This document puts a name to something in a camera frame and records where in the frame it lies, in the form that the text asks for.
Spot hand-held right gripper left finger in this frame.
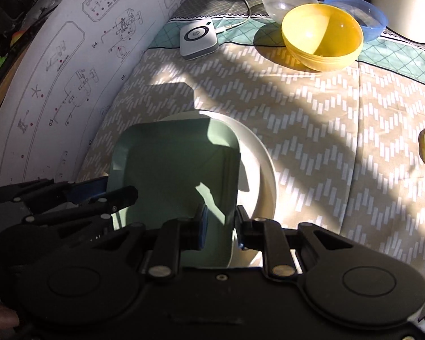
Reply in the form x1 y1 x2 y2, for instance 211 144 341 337
88 203 209 279

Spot person's left hand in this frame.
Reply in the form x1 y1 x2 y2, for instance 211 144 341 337
0 299 21 331

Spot dark clutter pile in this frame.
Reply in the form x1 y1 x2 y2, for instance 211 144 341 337
0 0 69 89

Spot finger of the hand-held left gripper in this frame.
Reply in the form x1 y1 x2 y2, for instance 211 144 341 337
0 176 109 206
21 186 139 226

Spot yellow bowl with blue rim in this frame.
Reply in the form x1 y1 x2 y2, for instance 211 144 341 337
322 0 389 43

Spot clear plastic bowl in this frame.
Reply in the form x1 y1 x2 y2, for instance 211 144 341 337
262 0 319 24

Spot white square charger device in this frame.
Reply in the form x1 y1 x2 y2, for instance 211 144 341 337
179 17 220 61

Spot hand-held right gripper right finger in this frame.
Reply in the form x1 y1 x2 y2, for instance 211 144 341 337
235 205 344 279

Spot white cable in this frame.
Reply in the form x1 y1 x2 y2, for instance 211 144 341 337
212 0 266 34

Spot yellow plastic bowl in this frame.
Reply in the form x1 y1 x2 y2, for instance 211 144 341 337
281 3 364 72

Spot green square plate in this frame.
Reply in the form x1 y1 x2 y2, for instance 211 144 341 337
108 118 242 269

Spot green bowl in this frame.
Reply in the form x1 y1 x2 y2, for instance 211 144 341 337
159 111 279 269

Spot patterned beige teal cloth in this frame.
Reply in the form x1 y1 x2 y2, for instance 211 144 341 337
74 0 425 340

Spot white printed instruction sheet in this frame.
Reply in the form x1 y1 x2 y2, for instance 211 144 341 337
0 0 199 199

